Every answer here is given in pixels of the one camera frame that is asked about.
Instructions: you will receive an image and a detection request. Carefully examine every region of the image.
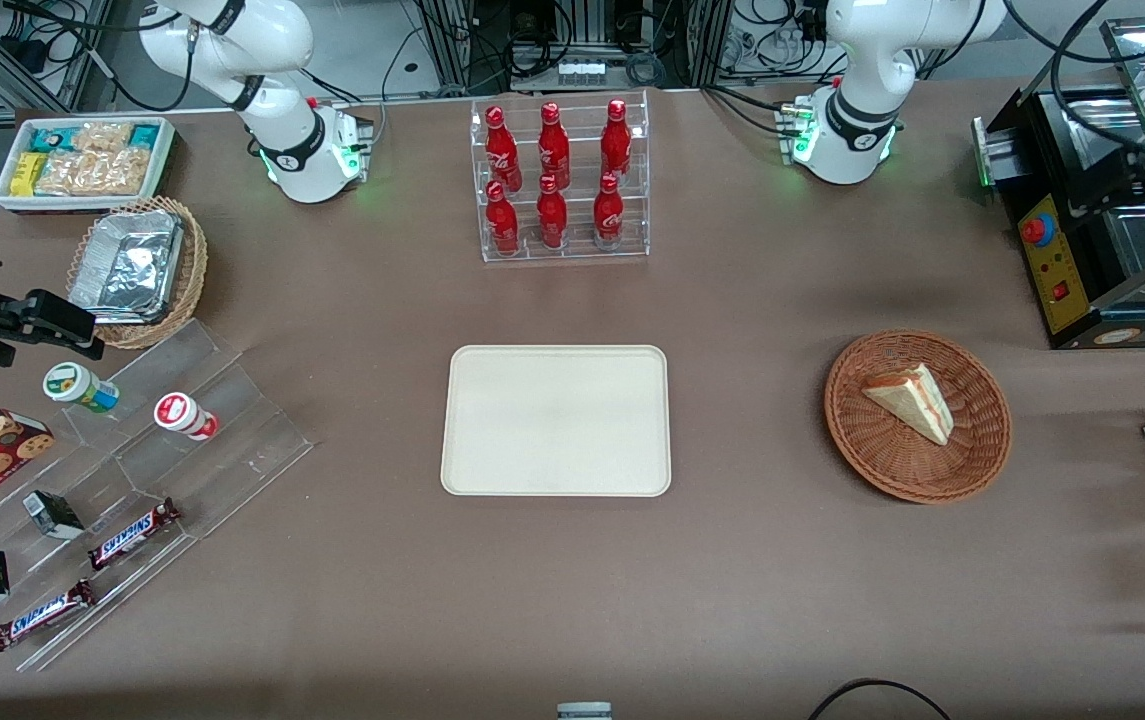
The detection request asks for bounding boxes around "triangular sandwich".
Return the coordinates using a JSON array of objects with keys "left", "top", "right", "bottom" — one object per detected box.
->
[{"left": 862, "top": 362, "right": 955, "bottom": 447}]

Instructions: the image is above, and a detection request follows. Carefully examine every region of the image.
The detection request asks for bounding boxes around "light oval wicker basket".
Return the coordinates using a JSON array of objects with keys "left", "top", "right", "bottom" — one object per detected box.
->
[{"left": 67, "top": 196, "right": 209, "bottom": 351}]

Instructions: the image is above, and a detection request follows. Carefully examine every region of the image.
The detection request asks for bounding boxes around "brown round wicker basket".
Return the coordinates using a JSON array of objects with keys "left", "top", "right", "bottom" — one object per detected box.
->
[{"left": 824, "top": 330, "right": 1013, "bottom": 504}]

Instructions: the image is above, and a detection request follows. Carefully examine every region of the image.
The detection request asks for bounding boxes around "cream plastic tray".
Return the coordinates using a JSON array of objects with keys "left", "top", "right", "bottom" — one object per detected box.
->
[{"left": 440, "top": 345, "right": 672, "bottom": 498}]

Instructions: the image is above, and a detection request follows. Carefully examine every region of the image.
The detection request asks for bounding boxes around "green lid yoghurt cup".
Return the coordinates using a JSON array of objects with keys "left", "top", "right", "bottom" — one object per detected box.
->
[{"left": 42, "top": 362, "right": 121, "bottom": 414}]

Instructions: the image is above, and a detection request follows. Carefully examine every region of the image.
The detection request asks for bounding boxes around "aluminium foil container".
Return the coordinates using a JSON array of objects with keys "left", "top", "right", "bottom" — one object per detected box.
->
[{"left": 69, "top": 210, "right": 185, "bottom": 326}]

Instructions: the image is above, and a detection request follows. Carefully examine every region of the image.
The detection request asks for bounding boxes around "red lid yoghurt cup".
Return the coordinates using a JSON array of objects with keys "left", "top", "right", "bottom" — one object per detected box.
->
[{"left": 153, "top": 392, "right": 220, "bottom": 442}]

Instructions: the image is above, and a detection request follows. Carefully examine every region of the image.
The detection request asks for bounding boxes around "white snack bin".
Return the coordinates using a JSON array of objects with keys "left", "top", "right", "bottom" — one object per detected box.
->
[{"left": 0, "top": 116, "right": 178, "bottom": 214}]

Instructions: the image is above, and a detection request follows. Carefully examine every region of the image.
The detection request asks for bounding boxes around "yellow snack packet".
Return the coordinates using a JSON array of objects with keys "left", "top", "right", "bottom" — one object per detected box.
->
[{"left": 10, "top": 152, "right": 48, "bottom": 197}]

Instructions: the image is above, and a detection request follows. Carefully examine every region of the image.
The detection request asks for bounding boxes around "large clear cracker bag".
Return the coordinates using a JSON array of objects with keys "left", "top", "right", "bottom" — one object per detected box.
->
[{"left": 35, "top": 148, "right": 151, "bottom": 196}]

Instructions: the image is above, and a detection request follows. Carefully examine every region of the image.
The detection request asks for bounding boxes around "small black box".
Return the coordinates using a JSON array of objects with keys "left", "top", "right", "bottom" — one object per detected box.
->
[{"left": 22, "top": 490, "right": 85, "bottom": 541}]

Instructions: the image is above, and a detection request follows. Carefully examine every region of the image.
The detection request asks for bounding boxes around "clear acrylic stepped display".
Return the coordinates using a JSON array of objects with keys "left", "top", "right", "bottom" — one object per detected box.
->
[{"left": 0, "top": 318, "right": 315, "bottom": 673}]

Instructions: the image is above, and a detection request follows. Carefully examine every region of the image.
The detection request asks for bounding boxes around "small clear cracker bag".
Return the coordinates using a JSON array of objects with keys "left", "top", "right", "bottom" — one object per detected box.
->
[{"left": 72, "top": 122, "right": 133, "bottom": 156}]

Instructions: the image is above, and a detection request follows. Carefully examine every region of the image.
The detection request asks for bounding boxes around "snickers chocolate bar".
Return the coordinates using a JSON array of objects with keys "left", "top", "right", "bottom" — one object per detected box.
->
[
  {"left": 0, "top": 578, "right": 97, "bottom": 653},
  {"left": 87, "top": 497, "right": 183, "bottom": 572}
]

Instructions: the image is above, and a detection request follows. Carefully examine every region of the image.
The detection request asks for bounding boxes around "red cola bottle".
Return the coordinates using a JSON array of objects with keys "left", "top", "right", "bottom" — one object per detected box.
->
[
  {"left": 536, "top": 175, "right": 569, "bottom": 251},
  {"left": 600, "top": 98, "right": 633, "bottom": 181},
  {"left": 538, "top": 102, "right": 571, "bottom": 187},
  {"left": 593, "top": 172, "right": 626, "bottom": 251},
  {"left": 485, "top": 106, "right": 522, "bottom": 191},
  {"left": 485, "top": 180, "right": 521, "bottom": 257}
]

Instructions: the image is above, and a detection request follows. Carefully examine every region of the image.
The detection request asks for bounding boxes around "clear acrylic bottle rack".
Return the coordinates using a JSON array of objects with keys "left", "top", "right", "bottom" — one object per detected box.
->
[{"left": 470, "top": 90, "right": 651, "bottom": 264}]

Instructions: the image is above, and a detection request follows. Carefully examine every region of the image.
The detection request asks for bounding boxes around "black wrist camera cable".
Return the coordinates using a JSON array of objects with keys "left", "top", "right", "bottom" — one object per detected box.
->
[{"left": 1004, "top": 0, "right": 1145, "bottom": 153}]

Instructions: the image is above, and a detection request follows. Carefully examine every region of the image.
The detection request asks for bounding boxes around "black floor cable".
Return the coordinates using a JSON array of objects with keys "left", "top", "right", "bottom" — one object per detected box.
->
[{"left": 810, "top": 679, "right": 953, "bottom": 720}]

